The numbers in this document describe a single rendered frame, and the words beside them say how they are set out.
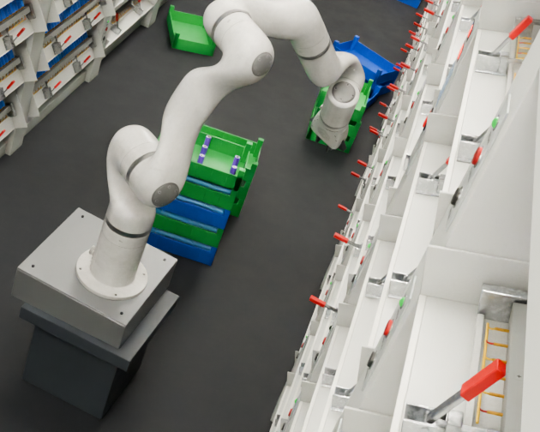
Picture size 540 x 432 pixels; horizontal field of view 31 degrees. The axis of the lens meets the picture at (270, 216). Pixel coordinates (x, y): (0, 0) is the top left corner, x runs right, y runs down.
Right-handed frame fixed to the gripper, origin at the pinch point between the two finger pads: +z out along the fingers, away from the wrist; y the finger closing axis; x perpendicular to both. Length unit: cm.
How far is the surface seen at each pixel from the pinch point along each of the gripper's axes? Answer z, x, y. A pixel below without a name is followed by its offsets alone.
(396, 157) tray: -44, -9, 23
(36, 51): 46, -30, -99
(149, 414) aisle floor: 22, -87, 20
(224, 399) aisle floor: 33, -67, 31
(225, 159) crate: 50, -9, -28
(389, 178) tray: -54, -19, 27
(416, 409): -189, -89, 56
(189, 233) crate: 58, -34, -19
